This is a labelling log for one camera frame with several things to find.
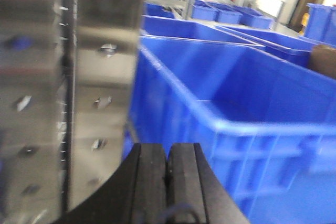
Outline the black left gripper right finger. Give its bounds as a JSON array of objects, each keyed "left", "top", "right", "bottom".
[{"left": 166, "top": 143, "right": 249, "bottom": 223}]

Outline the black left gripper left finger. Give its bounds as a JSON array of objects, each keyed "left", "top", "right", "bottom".
[{"left": 55, "top": 143, "right": 166, "bottom": 223}]

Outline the large blue bin front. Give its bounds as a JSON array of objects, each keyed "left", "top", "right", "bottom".
[{"left": 129, "top": 36, "right": 335, "bottom": 223}]

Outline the large blue bin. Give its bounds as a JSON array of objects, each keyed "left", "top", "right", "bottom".
[
  {"left": 215, "top": 24, "right": 326, "bottom": 67},
  {"left": 129, "top": 36, "right": 335, "bottom": 223}
]

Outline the brown cardboard object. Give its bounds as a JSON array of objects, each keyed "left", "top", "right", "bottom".
[{"left": 308, "top": 45, "right": 336, "bottom": 79}]

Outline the perforated steel upright post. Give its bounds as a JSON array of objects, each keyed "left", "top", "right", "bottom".
[{"left": 1, "top": 0, "right": 143, "bottom": 223}]

